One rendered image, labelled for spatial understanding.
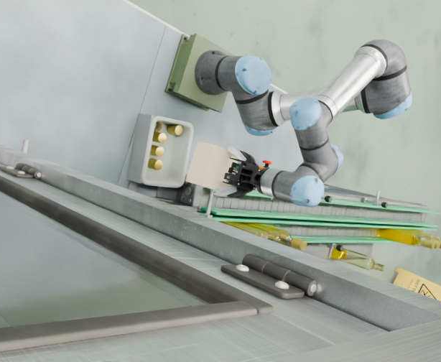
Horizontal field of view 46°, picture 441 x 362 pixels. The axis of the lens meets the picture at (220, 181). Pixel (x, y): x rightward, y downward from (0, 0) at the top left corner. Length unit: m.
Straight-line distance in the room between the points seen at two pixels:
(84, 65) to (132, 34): 0.20
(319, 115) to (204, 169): 0.38
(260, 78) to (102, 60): 0.49
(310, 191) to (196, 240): 0.83
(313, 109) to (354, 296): 0.93
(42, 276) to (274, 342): 0.13
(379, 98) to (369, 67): 0.16
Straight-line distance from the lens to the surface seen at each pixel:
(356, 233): 2.60
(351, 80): 1.38
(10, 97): 1.53
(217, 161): 1.45
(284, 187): 1.27
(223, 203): 1.85
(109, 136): 1.68
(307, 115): 1.23
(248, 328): 0.26
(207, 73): 1.72
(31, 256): 0.34
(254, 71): 1.63
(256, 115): 1.68
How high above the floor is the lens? 2.18
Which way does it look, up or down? 46 degrees down
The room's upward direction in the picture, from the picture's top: 105 degrees clockwise
